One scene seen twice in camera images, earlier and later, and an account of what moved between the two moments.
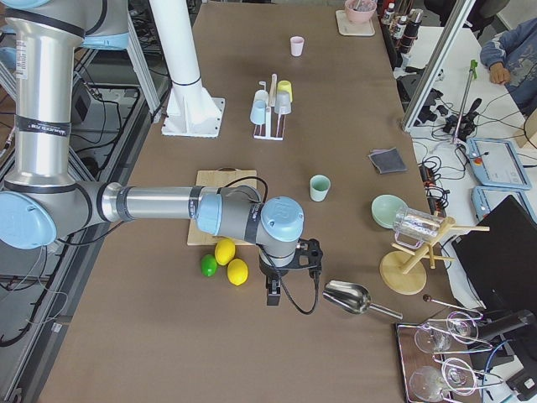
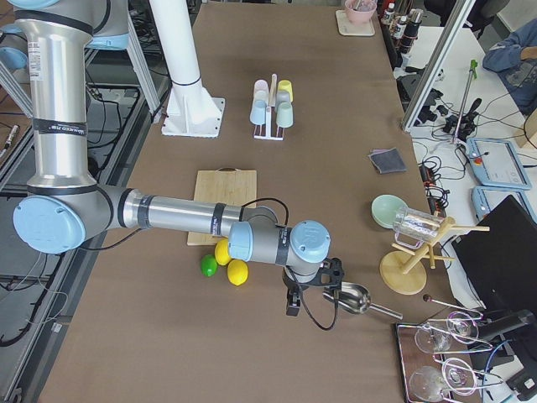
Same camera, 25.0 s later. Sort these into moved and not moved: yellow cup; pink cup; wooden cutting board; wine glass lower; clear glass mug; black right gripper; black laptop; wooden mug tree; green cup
Moved: pink cup; black right gripper; green cup
Not moved: yellow cup; clear glass mug; wooden cutting board; wooden mug tree; wine glass lower; black laptop
